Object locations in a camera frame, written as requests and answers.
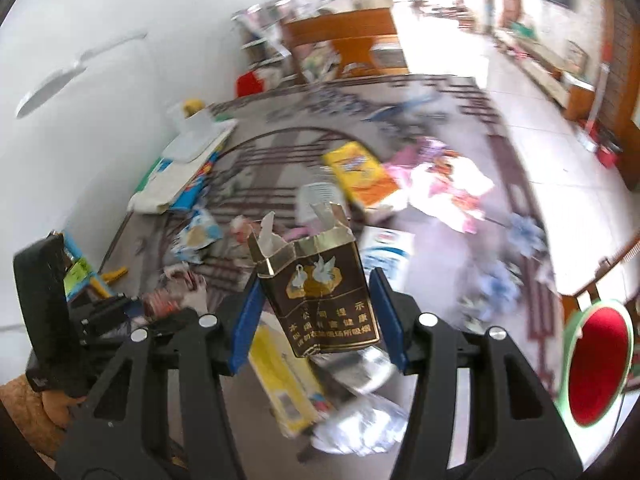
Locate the brown gold cigarette pack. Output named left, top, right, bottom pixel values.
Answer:
left=247, top=201, right=382, bottom=359

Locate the carved wooden chair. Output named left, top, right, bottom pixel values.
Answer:
left=555, top=240, right=640, bottom=322

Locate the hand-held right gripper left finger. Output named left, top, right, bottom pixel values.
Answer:
left=54, top=275, right=267, bottom=480

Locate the white blue printed bag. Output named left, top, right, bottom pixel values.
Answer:
left=127, top=145, right=226, bottom=216

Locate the red bucket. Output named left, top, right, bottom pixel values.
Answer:
left=597, top=142, right=623, bottom=168

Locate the pale yellow flat packet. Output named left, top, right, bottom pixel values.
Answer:
left=248, top=322, right=331, bottom=438

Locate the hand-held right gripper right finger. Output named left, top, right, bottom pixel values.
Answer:
left=369, top=266, right=587, bottom=480

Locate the blue white crumpled wrapper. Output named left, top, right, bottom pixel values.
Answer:
left=172, top=207, right=224, bottom=266

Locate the white plastic container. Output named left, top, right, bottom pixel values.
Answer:
left=162, top=102, right=238, bottom=163

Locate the yellow blue plastic toy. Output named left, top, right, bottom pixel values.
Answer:
left=65, top=246, right=129, bottom=306

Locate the low television cabinet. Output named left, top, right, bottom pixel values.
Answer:
left=492, top=25, right=596, bottom=111

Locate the metal shelf rack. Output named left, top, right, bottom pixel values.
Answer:
left=232, top=2, right=296, bottom=81

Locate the yellow snack box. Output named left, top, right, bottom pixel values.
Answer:
left=321, top=141, right=401, bottom=209

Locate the large pink wrapper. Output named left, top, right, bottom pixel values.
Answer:
left=400, top=155, right=496, bottom=235

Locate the framed picture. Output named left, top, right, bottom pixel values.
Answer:
left=565, top=40, right=588, bottom=73

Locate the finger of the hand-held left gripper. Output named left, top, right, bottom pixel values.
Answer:
left=148, top=307, right=201, bottom=333
left=80, top=295, right=145, bottom=336

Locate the red white striped wrapper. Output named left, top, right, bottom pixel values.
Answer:
left=144, top=267, right=208, bottom=322

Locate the silver foil wrapper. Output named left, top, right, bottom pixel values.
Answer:
left=310, top=345, right=411, bottom=456

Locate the red container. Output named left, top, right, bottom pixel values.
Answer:
left=236, top=71, right=261, bottom=98

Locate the mop pole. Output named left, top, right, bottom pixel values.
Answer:
left=582, top=62, right=611, bottom=151

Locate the printed floral tablecloth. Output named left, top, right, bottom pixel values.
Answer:
left=97, top=74, right=568, bottom=480

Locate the small pink wrapper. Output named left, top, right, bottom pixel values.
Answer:
left=387, top=136, right=451, bottom=171

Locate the red basin with green rim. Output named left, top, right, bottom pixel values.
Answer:
left=559, top=299, right=636, bottom=428

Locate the person's left hand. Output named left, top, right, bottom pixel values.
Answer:
left=42, top=391, right=89, bottom=431

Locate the person's left forearm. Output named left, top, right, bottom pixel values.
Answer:
left=0, top=374, right=68, bottom=458

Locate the white ribbed plastic piece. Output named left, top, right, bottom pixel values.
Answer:
left=295, top=181, right=341, bottom=223

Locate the white wall fixture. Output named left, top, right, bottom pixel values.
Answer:
left=15, top=32, right=148, bottom=118

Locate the white blue milk carton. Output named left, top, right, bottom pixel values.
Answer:
left=359, top=226, right=417, bottom=286

